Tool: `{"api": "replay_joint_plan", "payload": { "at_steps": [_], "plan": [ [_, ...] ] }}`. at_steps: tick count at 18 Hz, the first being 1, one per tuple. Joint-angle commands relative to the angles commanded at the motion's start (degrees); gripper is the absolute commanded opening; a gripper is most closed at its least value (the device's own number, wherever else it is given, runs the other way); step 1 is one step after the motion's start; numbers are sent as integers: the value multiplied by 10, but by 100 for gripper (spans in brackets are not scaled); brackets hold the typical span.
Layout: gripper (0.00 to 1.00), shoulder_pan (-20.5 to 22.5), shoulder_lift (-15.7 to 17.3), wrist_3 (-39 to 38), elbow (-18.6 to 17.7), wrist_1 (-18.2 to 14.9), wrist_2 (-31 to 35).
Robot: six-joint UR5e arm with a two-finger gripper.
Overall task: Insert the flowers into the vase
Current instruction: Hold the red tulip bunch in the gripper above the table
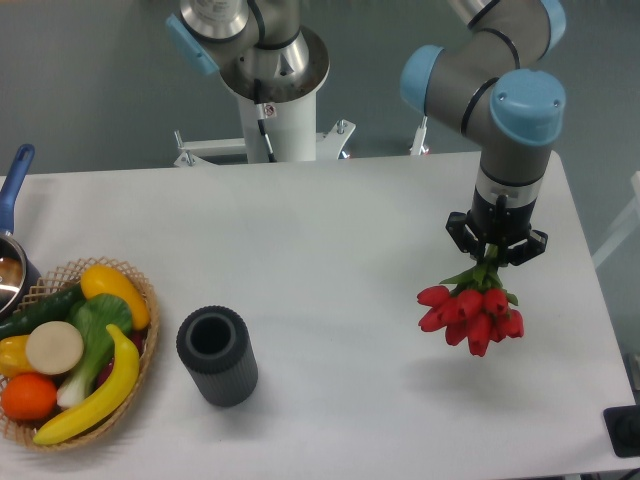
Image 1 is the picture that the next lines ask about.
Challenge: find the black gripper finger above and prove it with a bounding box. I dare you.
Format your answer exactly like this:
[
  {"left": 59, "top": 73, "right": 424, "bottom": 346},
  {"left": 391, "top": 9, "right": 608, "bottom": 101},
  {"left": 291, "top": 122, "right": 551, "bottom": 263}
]
[
  {"left": 506, "top": 229, "right": 548, "bottom": 266},
  {"left": 445, "top": 212, "right": 484, "bottom": 259}
]

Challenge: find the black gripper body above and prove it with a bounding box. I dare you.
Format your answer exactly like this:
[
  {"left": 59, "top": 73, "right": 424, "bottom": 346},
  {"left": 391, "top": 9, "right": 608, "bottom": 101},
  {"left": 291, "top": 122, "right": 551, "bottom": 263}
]
[{"left": 467, "top": 190, "right": 536, "bottom": 245}]

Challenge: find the red tulip bouquet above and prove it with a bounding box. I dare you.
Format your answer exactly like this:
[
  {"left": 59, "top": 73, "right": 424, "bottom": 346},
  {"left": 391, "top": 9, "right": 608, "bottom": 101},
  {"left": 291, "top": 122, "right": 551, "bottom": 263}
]
[{"left": 416, "top": 245, "right": 525, "bottom": 357}]

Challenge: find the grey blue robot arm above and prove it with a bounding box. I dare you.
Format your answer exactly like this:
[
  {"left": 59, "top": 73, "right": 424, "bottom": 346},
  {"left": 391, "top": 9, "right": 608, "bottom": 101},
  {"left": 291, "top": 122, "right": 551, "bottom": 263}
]
[{"left": 166, "top": 1, "right": 566, "bottom": 266}]

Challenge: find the dark grey ribbed vase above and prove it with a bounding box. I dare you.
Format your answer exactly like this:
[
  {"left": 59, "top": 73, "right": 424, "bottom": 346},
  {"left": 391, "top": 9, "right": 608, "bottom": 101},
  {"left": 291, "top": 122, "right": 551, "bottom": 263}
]
[{"left": 176, "top": 306, "right": 259, "bottom": 407}]

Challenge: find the black device at edge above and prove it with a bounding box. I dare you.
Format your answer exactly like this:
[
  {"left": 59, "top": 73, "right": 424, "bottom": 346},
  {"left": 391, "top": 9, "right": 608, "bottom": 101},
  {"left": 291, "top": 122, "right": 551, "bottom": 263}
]
[{"left": 603, "top": 405, "right": 640, "bottom": 458}]

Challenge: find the red fruit in basket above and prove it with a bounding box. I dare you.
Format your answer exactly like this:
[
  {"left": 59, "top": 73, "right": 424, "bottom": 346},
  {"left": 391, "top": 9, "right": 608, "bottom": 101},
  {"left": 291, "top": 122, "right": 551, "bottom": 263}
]
[{"left": 95, "top": 331, "right": 145, "bottom": 388}]

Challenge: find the yellow banana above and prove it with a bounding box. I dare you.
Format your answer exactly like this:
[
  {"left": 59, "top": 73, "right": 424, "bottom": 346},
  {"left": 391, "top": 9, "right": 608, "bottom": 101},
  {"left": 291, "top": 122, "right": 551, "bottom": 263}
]
[{"left": 33, "top": 324, "right": 140, "bottom": 446}]

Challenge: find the yellow squash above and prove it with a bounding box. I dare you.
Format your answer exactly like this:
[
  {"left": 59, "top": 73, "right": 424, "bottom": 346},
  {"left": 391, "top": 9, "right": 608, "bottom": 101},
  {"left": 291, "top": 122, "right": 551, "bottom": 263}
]
[{"left": 80, "top": 264, "right": 150, "bottom": 331}]

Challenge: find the green bok choy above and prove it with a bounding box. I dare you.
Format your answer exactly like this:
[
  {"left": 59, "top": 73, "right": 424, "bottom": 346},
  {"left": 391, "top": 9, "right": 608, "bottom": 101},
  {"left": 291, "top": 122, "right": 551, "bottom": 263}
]
[{"left": 57, "top": 294, "right": 132, "bottom": 410}]

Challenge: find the woven wicker basket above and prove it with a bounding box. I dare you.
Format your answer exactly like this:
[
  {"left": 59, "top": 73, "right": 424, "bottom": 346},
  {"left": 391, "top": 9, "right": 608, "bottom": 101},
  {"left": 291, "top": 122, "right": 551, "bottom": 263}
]
[{"left": 1, "top": 257, "right": 159, "bottom": 452}]

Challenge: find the green cucumber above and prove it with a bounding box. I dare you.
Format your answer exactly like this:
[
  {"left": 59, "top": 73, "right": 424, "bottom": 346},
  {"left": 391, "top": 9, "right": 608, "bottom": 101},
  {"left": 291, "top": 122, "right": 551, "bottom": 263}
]
[{"left": 1, "top": 283, "right": 85, "bottom": 340}]

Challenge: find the beige round disc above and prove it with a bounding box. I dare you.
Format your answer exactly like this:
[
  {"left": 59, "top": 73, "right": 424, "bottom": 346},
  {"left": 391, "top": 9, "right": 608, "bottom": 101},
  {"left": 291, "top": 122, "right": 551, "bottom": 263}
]
[{"left": 25, "top": 321, "right": 84, "bottom": 375}]

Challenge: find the orange fruit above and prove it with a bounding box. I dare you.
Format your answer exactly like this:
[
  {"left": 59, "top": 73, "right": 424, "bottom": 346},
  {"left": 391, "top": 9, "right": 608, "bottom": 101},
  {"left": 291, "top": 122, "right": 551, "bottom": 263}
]
[{"left": 1, "top": 373, "right": 57, "bottom": 421}]

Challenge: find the yellow bell pepper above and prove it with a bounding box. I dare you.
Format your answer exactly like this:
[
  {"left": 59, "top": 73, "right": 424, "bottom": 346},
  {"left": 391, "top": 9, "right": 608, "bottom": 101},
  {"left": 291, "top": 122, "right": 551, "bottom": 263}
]
[{"left": 0, "top": 335, "right": 35, "bottom": 378}]

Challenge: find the white frame at right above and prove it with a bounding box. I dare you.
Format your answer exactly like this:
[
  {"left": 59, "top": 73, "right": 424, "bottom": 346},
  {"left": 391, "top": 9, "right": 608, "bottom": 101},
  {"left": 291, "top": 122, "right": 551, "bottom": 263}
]
[{"left": 592, "top": 171, "right": 639, "bottom": 269}]

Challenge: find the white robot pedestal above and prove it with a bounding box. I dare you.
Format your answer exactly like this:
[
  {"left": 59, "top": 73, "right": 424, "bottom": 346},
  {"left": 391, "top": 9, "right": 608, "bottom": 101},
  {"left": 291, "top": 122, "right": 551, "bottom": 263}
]
[{"left": 172, "top": 24, "right": 357, "bottom": 168}]

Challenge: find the black cable on pedestal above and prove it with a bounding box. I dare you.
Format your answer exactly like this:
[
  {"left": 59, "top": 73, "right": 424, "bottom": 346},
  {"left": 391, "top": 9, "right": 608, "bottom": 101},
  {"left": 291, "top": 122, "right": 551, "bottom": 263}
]
[{"left": 252, "top": 77, "right": 278, "bottom": 164}]

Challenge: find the blue handled saucepan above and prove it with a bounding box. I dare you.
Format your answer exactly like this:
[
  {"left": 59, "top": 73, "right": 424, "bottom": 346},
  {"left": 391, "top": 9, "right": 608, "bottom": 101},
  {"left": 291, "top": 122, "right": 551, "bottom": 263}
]
[{"left": 1, "top": 144, "right": 40, "bottom": 321}]

